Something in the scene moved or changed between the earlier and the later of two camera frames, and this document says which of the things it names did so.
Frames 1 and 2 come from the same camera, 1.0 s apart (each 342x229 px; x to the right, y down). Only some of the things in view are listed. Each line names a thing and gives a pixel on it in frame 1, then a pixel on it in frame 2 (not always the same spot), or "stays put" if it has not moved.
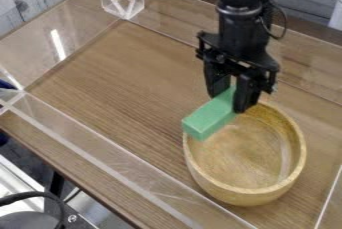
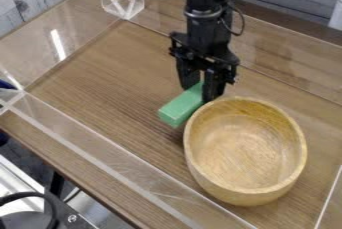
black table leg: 58,184 stays put
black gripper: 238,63 -> 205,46
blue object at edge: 7,85 stays put
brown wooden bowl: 249,161 stays put
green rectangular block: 205,122 -> 177,109
